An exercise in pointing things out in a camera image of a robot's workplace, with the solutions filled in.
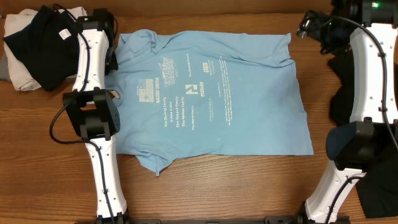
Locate beige folded garment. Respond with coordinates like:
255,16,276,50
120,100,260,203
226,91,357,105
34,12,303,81
4,6,87,91

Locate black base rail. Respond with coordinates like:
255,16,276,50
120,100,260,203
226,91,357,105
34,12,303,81
74,214,352,224

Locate light blue printed t-shirt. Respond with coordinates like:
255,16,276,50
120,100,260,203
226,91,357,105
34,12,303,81
105,29,313,174

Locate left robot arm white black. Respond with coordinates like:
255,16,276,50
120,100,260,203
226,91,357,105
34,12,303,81
63,8,131,223

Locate grey folded garment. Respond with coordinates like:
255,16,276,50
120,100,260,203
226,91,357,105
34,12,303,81
0,54,11,82

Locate black folded shirt on stack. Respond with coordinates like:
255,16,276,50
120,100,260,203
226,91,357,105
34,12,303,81
3,6,79,91

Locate black garment pile right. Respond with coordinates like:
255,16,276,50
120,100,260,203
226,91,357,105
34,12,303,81
328,51,397,218

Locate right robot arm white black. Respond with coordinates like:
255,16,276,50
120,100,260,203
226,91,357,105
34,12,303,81
265,1,397,223

